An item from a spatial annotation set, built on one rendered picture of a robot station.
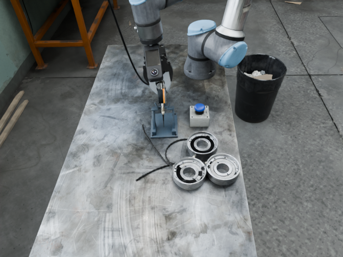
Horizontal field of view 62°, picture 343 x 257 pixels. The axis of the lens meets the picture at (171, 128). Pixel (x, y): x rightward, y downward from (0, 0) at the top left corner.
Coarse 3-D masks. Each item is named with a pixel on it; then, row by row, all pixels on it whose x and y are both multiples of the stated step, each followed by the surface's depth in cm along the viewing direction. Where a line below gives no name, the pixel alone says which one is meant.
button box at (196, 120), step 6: (192, 108) 109; (192, 114) 106; (198, 114) 106; (204, 114) 106; (192, 120) 105; (198, 120) 105; (204, 120) 105; (192, 126) 108; (198, 126) 108; (204, 126) 107
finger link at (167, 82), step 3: (165, 72) 93; (168, 72) 93; (165, 75) 94; (168, 75) 94; (165, 78) 94; (168, 78) 94; (165, 81) 95; (168, 81) 95; (165, 84) 96; (168, 84) 96; (165, 87) 97; (168, 87) 97; (165, 90) 98; (168, 90) 99
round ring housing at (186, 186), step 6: (180, 162) 93; (186, 162) 93; (192, 162) 92; (198, 162) 92; (174, 168) 91; (186, 168) 91; (192, 168) 91; (204, 168) 90; (174, 174) 88; (204, 174) 87; (174, 180) 89; (204, 180) 88; (180, 186) 87; (186, 186) 86; (192, 186) 86; (198, 186) 87
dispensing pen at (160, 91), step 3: (159, 81) 98; (162, 81) 97; (162, 84) 98; (162, 87) 98; (159, 90) 97; (162, 90) 97; (159, 93) 97; (162, 93) 97; (159, 96) 97; (162, 96) 97; (159, 99) 97; (162, 99) 97; (159, 102) 97; (162, 102) 97; (162, 105) 99; (162, 108) 99; (162, 111) 100; (162, 114) 100
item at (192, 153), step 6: (198, 132) 100; (204, 132) 100; (192, 138) 100; (216, 138) 98; (198, 144) 100; (204, 144) 100; (210, 144) 97; (216, 144) 97; (192, 150) 94; (216, 150) 96; (192, 156) 97; (198, 156) 94; (204, 156) 94; (210, 156) 95
